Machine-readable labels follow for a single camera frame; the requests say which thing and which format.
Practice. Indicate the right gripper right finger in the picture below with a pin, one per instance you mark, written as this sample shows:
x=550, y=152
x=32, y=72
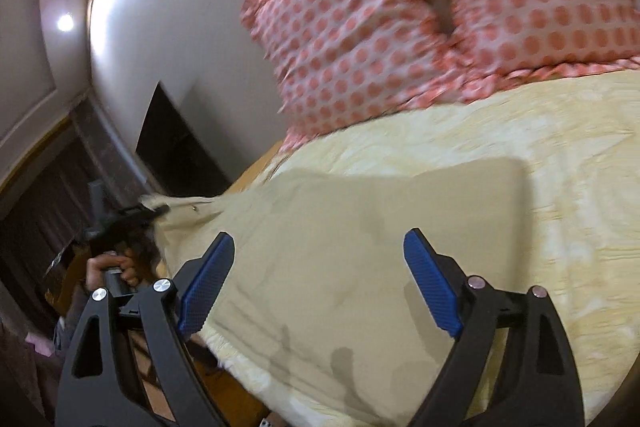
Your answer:
x=537, y=383

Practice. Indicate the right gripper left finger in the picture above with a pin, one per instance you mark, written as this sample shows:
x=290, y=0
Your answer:
x=100, y=383

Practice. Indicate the khaki beige pants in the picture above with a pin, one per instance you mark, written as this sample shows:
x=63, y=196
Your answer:
x=320, y=316

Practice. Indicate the person's left hand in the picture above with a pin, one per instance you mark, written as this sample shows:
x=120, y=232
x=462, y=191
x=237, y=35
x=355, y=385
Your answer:
x=98, y=266

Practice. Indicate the yellow patterned bed sheet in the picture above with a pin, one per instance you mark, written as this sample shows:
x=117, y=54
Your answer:
x=539, y=185

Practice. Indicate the left polka dot pillow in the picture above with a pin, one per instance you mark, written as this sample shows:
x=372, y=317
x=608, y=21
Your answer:
x=340, y=62

